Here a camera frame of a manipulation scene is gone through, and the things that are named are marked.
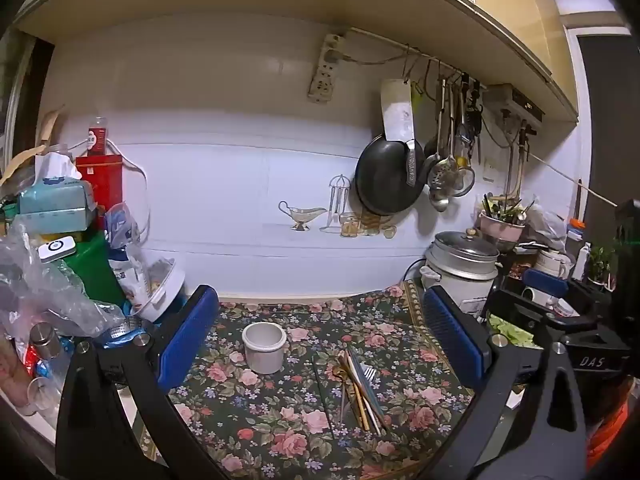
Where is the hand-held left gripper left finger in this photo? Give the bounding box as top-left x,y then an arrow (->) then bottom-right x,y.
54,284 -> 236,480

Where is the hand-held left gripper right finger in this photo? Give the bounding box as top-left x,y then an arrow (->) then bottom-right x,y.
423,285 -> 592,480

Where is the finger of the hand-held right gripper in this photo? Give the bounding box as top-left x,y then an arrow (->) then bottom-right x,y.
486,287 -> 602,335
522,268 -> 610,311

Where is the white ceramic cup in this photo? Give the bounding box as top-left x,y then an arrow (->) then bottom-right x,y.
242,322 -> 288,375

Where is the teal chopstick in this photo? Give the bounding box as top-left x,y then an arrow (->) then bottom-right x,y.
348,346 -> 388,428

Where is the white chopstick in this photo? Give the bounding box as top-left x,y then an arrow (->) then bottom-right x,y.
347,360 -> 383,435

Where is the gold chopstick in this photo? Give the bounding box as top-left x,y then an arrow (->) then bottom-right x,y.
345,360 -> 382,436
340,355 -> 371,432

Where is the bunch of kitchen utensils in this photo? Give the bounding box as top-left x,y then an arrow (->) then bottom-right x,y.
481,192 -> 537,226

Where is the white mug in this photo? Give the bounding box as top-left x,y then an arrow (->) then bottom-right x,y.
535,249 -> 574,281

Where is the green cloth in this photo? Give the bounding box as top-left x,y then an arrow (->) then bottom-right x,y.
487,312 -> 537,349

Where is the white bottle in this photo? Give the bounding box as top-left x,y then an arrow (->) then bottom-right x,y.
572,242 -> 592,282

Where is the white food container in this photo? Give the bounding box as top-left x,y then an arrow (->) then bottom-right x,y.
127,257 -> 187,324

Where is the crumpled white plastic bag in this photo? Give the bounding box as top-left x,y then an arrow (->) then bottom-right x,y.
525,202 -> 569,252

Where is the green potted plant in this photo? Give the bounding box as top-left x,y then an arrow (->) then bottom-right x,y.
587,240 -> 619,289

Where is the silver rice cooker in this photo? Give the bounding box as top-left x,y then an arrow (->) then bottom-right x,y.
420,228 -> 501,319

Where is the metal grater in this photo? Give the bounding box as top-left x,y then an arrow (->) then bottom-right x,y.
102,317 -> 151,347

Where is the pink utensil holder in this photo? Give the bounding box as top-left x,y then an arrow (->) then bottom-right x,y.
479,210 -> 527,244

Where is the silver fork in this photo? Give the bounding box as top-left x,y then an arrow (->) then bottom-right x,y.
340,366 -> 378,423

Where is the blue and white bag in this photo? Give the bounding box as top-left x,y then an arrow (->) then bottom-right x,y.
104,201 -> 152,312

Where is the wooden stick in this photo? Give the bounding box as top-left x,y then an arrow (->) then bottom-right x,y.
527,152 -> 619,207

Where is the green box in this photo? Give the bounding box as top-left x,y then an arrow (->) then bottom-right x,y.
64,232 -> 129,307

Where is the metal ladle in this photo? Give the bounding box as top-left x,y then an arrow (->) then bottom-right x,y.
429,82 -> 452,213

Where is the floral tablecloth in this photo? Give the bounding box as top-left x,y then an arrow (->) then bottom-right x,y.
132,280 -> 507,480

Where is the metal shaker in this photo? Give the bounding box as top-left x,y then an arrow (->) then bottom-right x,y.
29,322 -> 60,361

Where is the metal slotted skimmer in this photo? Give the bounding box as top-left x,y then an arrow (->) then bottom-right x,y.
427,77 -> 461,201

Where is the clear plastic bag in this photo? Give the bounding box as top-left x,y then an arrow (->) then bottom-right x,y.
0,220 -> 127,342

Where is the red box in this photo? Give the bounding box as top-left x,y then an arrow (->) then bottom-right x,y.
75,155 -> 124,232

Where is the black frying pan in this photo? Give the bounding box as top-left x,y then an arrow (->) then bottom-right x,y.
354,132 -> 429,216

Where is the teal tissue pack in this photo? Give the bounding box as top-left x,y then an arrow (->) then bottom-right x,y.
19,152 -> 97,231

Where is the brown paper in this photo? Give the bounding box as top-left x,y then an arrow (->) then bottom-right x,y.
0,105 -> 67,187

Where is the white power strip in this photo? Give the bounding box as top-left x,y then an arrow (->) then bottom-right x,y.
307,32 -> 349,105

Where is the black power cable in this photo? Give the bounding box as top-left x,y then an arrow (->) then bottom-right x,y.
402,258 -> 426,284

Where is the white device with ring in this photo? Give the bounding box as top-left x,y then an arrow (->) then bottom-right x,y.
37,236 -> 77,265

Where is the white cable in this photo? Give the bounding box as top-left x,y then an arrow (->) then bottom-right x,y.
67,137 -> 152,243

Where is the grey wall appliance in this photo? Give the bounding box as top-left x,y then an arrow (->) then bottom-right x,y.
482,82 -> 546,124

